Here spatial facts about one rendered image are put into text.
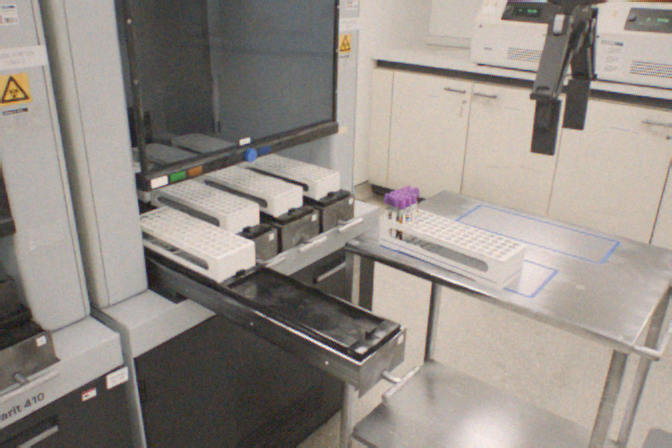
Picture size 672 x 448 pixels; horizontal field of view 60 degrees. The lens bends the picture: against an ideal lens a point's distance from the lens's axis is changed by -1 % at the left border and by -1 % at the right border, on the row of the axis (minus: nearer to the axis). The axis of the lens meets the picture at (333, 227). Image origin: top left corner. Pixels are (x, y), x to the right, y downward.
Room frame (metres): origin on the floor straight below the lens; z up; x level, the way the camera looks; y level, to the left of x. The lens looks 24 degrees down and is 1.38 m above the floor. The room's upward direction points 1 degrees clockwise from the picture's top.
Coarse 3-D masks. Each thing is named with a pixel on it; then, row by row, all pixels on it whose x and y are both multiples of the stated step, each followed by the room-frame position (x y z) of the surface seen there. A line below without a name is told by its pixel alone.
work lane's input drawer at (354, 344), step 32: (160, 256) 1.10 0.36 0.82; (192, 288) 1.02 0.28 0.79; (224, 288) 0.98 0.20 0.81; (256, 288) 1.00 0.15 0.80; (288, 288) 1.00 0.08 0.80; (256, 320) 0.91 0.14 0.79; (288, 320) 0.87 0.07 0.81; (320, 320) 0.89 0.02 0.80; (352, 320) 0.89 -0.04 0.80; (384, 320) 0.88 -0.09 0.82; (320, 352) 0.81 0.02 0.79; (352, 352) 0.79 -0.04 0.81; (384, 352) 0.82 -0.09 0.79; (352, 384) 0.77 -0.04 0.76
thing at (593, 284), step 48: (528, 240) 1.21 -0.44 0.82; (576, 240) 1.22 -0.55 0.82; (624, 240) 1.22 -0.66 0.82; (432, 288) 1.51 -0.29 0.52; (480, 288) 0.99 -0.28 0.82; (528, 288) 0.99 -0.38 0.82; (576, 288) 1.00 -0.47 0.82; (624, 288) 1.00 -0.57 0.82; (432, 336) 1.50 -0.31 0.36; (624, 336) 0.84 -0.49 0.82; (432, 384) 1.37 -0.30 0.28; (480, 384) 1.38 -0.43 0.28; (384, 432) 1.18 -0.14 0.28; (432, 432) 1.18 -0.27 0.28; (480, 432) 1.18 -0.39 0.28; (528, 432) 1.19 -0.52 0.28; (576, 432) 1.19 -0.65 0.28; (624, 432) 1.15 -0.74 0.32
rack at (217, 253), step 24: (144, 216) 1.20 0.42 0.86; (168, 216) 1.21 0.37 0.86; (144, 240) 1.15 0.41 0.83; (168, 240) 1.09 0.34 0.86; (192, 240) 1.08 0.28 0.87; (216, 240) 1.08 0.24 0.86; (240, 240) 1.09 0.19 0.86; (192, 264) 1.05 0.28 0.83; (216, 264) 1.00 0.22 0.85; (240, 264) 1.04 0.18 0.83
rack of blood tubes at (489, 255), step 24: (384, 216) 1.18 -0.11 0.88; (432, 216) 1.20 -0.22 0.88; (408, 240) 1.15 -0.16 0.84; (432, 240) 1.09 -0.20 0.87; (456, 240) 1.07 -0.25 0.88; (480, 240) 1.08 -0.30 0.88; (504, 240) 1.08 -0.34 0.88; (456, 264) 1.05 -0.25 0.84; (480, 264) 1.08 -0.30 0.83; (504, 264) 0.98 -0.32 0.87
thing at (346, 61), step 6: (348, 0) 1.62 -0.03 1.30; (354, 0) 1.64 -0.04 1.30; (348, 6) 1.62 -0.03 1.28; (354, 6) 1.64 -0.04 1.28; (342, 36) 1.60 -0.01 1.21; (348, 36) 1.62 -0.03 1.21; (342, 42) 1.60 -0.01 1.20; (348, 42) 1.62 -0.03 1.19; (342, 48) 1.60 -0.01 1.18; (348, 48) 1.62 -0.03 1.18; (348, 54) 1.62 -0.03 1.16; (354, 54) 1.64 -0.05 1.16; (342, 60) 1.60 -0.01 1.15; (348, 60) 1.62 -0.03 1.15; (354, 60) 1.64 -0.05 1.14; (342, 66) 1.60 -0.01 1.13; (348, 66) 1.62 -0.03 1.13; (354, 66) 1.64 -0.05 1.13; (348, 126) 1.63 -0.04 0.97; (342, 132) 1.61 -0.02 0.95
